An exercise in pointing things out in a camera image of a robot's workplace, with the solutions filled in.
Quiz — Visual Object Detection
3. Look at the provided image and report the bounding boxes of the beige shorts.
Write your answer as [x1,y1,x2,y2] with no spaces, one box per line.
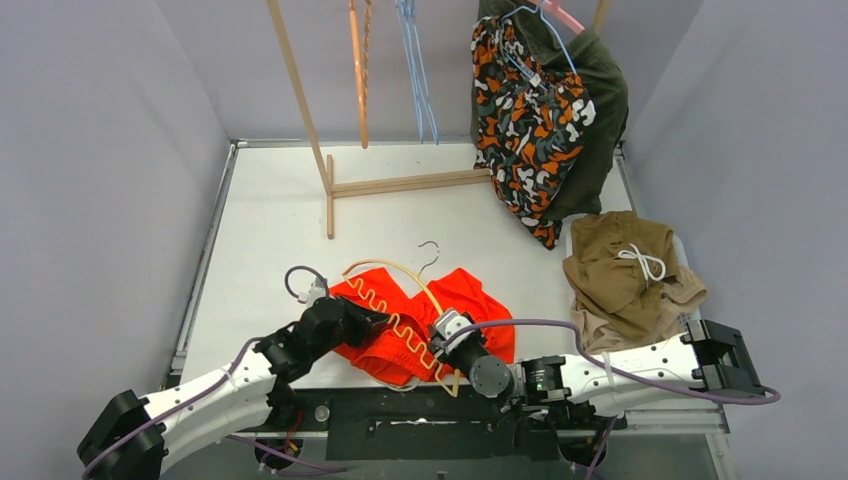
[570,275,708,354]

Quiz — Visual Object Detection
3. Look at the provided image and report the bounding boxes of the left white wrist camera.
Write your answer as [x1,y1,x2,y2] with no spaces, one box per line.
[300,276,330,307]

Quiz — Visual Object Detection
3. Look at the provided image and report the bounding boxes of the orange camouflage print shorts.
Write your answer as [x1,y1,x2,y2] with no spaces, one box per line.
[471,16,596,250]

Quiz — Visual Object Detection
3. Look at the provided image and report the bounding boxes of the olive brown shorts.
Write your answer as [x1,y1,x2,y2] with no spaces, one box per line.
[563,211,678,314]

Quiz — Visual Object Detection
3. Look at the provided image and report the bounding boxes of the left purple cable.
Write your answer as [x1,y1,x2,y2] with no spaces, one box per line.
[80,265,349,480]

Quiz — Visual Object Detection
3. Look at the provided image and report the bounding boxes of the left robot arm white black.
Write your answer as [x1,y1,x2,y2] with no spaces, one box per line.
[77,297,390,479]

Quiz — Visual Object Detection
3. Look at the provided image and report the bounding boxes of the purple cable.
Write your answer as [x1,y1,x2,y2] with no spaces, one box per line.
[80,265,349,480]
[437,319,783,480]

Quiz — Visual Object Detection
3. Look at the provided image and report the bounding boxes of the light blue wire hanger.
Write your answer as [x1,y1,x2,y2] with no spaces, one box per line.
[395,0,426,143]

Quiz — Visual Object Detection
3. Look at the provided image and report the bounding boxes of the wooden clothes hanger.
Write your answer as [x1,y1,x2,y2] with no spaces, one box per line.
[348,0,373,149]

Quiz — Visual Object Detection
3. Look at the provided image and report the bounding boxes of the red orange shorts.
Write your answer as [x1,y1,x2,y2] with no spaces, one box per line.
[330,268,511,387]

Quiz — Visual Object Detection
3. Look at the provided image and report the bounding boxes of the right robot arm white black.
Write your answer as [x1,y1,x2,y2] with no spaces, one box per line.
[428,311,781,427]

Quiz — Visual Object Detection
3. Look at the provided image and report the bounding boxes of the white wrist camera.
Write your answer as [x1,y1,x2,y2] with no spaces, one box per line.
[431,309,472,345]
[300,276,330,307]

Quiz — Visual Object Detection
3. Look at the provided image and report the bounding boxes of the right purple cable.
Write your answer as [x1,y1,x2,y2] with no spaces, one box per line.
[437,319,783,480]

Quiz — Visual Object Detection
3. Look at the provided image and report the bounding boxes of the dark green patterned shorts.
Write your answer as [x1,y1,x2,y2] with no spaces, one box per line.
[470,0,631,223]

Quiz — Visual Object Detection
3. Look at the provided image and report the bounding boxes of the wooden clothes rack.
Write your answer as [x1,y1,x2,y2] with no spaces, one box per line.
[264,0,614,241]

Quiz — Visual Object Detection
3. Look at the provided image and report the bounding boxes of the cream wooden hanger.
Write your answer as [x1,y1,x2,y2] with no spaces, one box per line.
[341,240,461,398]

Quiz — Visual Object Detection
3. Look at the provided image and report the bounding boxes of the pink plastic hanger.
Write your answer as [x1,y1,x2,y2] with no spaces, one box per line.
[537,0,585,34]

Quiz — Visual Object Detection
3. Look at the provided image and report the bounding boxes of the white plastic basket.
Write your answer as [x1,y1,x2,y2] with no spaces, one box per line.
[565,231,705,284]

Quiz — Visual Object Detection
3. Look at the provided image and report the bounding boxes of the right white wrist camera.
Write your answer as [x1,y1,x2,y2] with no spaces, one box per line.
[431,309,472,345]

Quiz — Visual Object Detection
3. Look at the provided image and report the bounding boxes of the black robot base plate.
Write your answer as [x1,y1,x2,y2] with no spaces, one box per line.
[246,386,627,468]

